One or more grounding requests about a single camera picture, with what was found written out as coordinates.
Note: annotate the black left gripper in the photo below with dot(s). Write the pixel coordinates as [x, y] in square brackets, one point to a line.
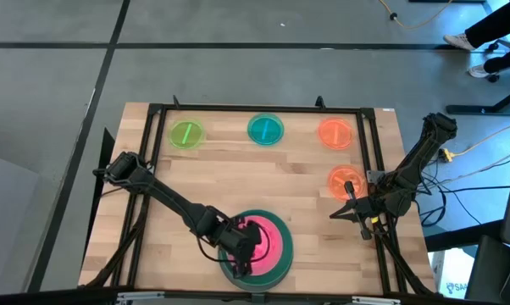
[240, 241]

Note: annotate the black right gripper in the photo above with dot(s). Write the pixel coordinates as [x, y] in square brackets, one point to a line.
[369, 207]

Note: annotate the pink plastic plate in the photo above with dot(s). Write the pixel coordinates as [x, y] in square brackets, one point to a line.
[272, 245]

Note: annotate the small orange plastic plate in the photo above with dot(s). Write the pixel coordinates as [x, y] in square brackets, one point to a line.
[337, 178]
[342, 140]

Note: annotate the small teal plastic plate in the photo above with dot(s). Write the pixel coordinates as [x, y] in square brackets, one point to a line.
[274, 135]

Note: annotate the small green plastic plate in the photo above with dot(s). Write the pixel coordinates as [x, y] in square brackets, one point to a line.
[193, 140]

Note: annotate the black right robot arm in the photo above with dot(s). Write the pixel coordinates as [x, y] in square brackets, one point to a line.
[416, 156]

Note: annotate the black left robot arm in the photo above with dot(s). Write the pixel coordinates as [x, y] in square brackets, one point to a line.
[174, 203]

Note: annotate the large dark green plate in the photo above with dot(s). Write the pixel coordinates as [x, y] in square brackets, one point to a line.
[259, 284]

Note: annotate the grey metal mounting plate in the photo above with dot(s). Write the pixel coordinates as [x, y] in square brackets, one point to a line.
[374, 175]

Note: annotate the yellow power plug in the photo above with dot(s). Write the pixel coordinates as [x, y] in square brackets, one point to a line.
[446, 155]

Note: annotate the white printed cardboard box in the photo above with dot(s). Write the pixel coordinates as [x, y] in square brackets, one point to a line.
[454, 271]

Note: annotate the black standing desk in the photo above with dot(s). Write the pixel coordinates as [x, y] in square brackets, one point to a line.
[471, 109]

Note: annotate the office chair base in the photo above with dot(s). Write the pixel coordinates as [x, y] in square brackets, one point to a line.
[493, 77]

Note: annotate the person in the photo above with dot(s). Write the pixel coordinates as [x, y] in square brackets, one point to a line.
[492, 25]

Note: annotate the silver aluminium bracket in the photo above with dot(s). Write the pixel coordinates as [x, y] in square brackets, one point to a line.
[140, 296]
[375, 301]

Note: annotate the black aluminium table frame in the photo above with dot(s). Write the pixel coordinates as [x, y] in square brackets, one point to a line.
[259, 108]

